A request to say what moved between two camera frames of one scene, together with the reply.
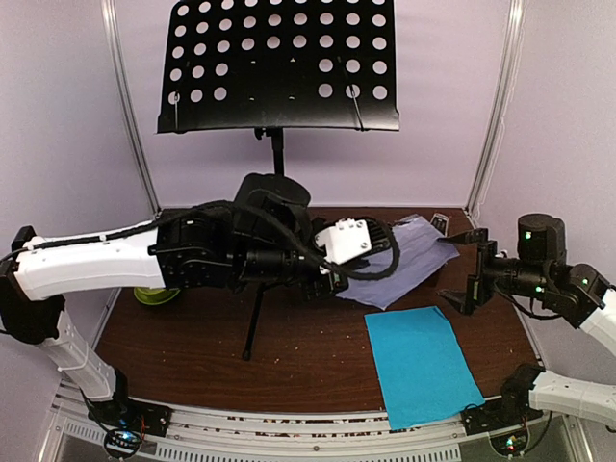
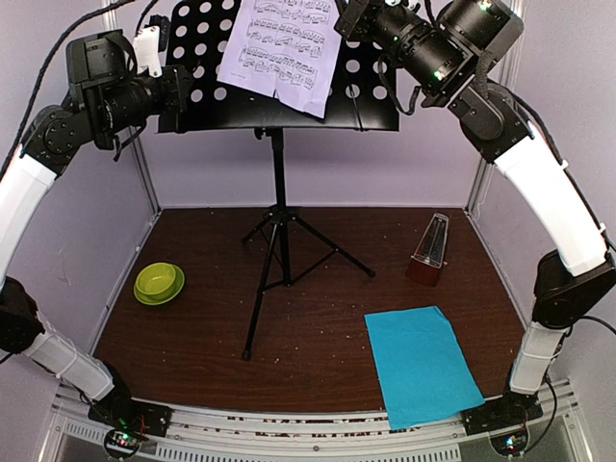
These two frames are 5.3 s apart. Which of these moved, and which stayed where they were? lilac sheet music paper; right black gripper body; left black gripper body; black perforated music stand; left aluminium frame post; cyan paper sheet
Moved: left black gripper body; right black gripper body; lilac sheet music paper
Stayed: left aluminium frame post; cyan paper sheet; black perforated music stand
